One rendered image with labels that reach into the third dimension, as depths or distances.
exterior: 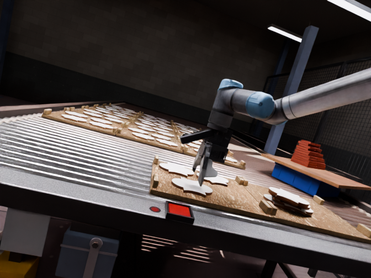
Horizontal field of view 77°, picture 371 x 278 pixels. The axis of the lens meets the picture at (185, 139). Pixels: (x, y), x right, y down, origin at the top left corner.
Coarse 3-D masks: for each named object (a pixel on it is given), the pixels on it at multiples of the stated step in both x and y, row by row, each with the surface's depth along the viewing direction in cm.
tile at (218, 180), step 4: (196, 176) 97; (204, 180) 94; (208, 180) 94; (212, 180) 95; (216, 180) 96; (220, 180) 98; (224, 180) 100; (212, 184) 92; (216, 184) 94; (220, 184) 95; (224, 184) 95
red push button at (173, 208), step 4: (168, 204) 66; (172, 204) 66; (168, 208) 64; (172, 208) 64; (176, 208) 64; (180, 208) 65; (184, 208) 66; (188, 208) 67; (172, 212) 61; (176, 212) 62; (180, 212) 63; (184, 212) 63; (188, 212) 64; (188, 216) 62
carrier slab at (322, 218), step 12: (252, 192) 99; (264, 192) 104; (312, 204) 108; (276, 216) 79; (288, 216) 82; (300, 216) 86; (312, 216) 90; (324, 216) 94; (336, 216) 99; (312, 228) 80; (324, 228) 80; (336, 228) 84; (348, 228) 88; (360, 240) 82
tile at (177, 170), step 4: (160, 164) 96; (164, 164) 97; (168, 164) 99; (172, 164) 101; (164, 168) 93; (168, 168) 94; (172, 168) 95; (176, 168) 97; (180, 168) 99; (184, 168) 101; (168, 172) 91; (172, 172) 91; (176, 172) 92; (180, 172) 93; (184, 172) 95; (188, 172) 97; (192, 172) 98; (184, 176) 92; (188, 176) 95; (192, 176) 96
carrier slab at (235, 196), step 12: (156, 168) 93; (168, 180) 83; (228, 180) 106; (156, 192) 71; (168, 192) 72; (180, 192) 75; (216, 192) 85; (228, 192) 89; (240, 192) 94; (204, 204) 74; (216, 204) 74; (228, 204) 77; (240, 204) 80; (252, 204) 84; (252, 216) 76; (264, 216) 77
